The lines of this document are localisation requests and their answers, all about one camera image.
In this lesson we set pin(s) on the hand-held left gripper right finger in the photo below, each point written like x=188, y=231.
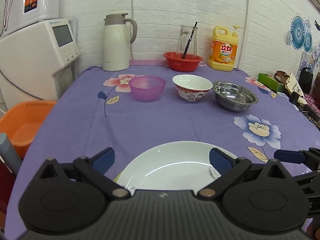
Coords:
x=220, y=158

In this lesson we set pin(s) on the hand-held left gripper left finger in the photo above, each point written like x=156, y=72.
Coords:
x=103, y=158

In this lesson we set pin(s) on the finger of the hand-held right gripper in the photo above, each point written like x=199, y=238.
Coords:
x=287, y=155
x=308, y=180

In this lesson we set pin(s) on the white plate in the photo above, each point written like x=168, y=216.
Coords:
x=170, y=167

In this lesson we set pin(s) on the stainless steel bowl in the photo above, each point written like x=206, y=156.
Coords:
x=233, y=97

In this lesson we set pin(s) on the red patterned ceramic bowl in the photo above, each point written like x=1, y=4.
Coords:
x=192, y=90

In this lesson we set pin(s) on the purple plastic bowl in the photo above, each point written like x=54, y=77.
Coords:
x=147, y=88

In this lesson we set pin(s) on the purple floral tablecloth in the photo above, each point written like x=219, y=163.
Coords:
x=150, y=122

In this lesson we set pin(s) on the green box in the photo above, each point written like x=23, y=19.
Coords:
x=270, y=82

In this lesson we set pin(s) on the black box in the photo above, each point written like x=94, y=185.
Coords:
x=306, y=80

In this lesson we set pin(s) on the orange plastic basin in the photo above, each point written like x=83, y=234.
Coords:
x=25, y=125

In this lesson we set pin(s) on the grey tube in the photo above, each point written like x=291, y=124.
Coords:
x=10, y=155

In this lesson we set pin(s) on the red plastic basket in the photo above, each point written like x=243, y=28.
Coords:
x=182, y=63

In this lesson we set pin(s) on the yellow detergent pump bottle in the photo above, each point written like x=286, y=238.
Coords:
x=222, y=52

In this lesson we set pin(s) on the white thermos jug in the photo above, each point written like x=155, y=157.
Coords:
x=115, y=45

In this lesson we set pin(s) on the black straw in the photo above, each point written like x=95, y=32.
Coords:
x=189, y=40

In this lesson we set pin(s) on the blue paper fan decoration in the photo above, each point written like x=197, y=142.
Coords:
x=298, y=33

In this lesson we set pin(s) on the white countertop water dispenser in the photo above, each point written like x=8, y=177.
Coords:
x=30, y=60

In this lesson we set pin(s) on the clear glass jar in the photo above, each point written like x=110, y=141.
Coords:
x=186, y=37

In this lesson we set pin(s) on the white wall water purifier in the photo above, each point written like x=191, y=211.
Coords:
x=35, y=0

